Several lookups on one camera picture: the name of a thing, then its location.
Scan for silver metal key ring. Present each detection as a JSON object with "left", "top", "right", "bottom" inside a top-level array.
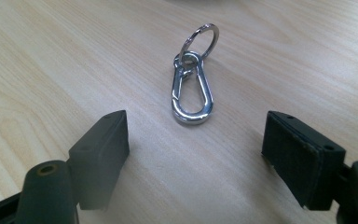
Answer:
[{"left": 178, "top": 22, "right": 220, "bottom": 67}]

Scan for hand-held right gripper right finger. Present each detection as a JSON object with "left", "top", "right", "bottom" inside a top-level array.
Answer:
[{"left": 261, "top": 110, "right": 347, "bottom": 212}]

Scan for silver metal carabiner clip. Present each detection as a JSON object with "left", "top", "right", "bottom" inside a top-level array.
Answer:
[{"left": 171, "top": 50, "right": 214, "bottom": 126}]

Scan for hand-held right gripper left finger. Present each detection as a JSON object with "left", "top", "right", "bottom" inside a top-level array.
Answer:
[{"left": 67, "top": 109, "right": 131, "bottom": 211}]

